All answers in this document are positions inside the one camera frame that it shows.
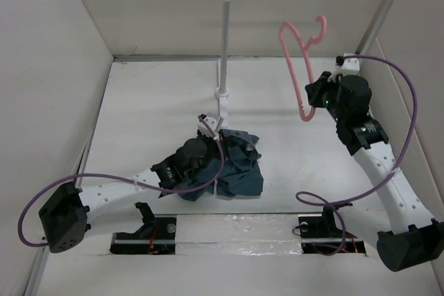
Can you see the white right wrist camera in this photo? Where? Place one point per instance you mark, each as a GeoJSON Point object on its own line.
{"type": "Point", "coordinates": [346, 64]}

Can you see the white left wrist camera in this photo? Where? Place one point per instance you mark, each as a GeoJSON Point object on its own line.
{"type": "Point", "coordinates": [209, 124]}

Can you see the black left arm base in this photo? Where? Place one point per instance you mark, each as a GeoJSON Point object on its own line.
{"type": "Point", "coordinates": [156, 235]}

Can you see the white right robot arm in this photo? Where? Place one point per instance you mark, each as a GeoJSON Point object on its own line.
{"type": "Point", "coordinates": [410, 235]}

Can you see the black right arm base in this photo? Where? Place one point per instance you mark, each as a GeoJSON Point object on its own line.
{"type": "Point", "coordinates": [321, 234]}

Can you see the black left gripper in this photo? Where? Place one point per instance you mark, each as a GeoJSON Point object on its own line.
{"type": "Point", "coordinates": [211, 140]}

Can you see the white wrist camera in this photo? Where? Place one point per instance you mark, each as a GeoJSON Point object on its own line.
{"type": "Point", "coordinates": [346, 64]}
{"type": "Point", "coordinates": [209, 124]}

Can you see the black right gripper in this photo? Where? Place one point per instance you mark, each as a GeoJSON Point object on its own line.
{"type": "Point", "coordinates": [316, 89]}

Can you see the blue t shirt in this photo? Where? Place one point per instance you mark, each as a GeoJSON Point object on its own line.
{"type": "Point", "coordinates": [240, 174]}

